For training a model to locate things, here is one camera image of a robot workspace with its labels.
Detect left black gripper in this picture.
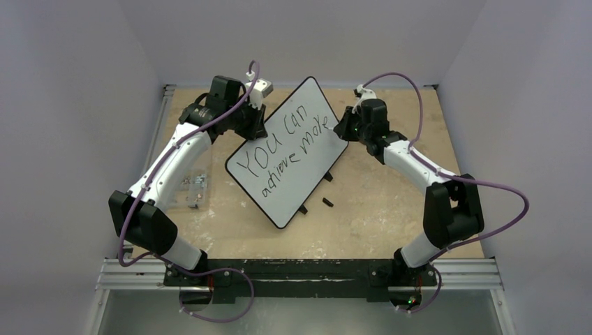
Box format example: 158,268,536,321
227,98,266,141

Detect white whiteboard black frame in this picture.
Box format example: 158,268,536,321
225,77,348,229

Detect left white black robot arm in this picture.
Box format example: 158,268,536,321
108,71,273,285

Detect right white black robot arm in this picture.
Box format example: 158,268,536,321
334,98,484,284

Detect clear plastic screw box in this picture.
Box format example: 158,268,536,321
171,152,212,209

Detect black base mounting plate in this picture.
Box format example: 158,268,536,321
163,253,438,306

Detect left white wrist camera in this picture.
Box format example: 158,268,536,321
245,79,274,110

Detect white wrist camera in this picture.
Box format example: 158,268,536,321
352,84,377,114
245,79,274,110

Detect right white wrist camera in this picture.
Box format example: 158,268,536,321
352,84,377,114

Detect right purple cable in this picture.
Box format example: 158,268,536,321
361,72,530,315

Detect purple cable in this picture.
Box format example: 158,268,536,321
361,72,530,315
117,60,261,324

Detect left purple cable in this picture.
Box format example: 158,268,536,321
117,60,261,324

